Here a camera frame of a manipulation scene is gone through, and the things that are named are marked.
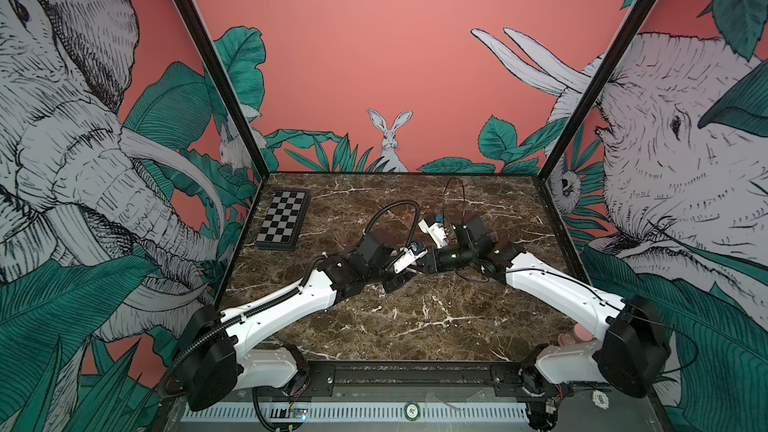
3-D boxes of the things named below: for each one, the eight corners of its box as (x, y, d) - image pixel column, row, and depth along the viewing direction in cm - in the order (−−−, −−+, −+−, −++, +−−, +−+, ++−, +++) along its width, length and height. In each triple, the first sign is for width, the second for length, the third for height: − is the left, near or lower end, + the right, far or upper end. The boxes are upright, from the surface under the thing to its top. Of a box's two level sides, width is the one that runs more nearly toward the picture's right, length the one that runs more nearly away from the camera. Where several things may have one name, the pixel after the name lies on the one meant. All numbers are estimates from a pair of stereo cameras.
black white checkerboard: (259, 249, 100) (255, 243, 97) (277, 196, 116) (274, 189, 113) (297, 249, 101) (294, 243, 97) (310, 196, 116) (307, 189, 113)
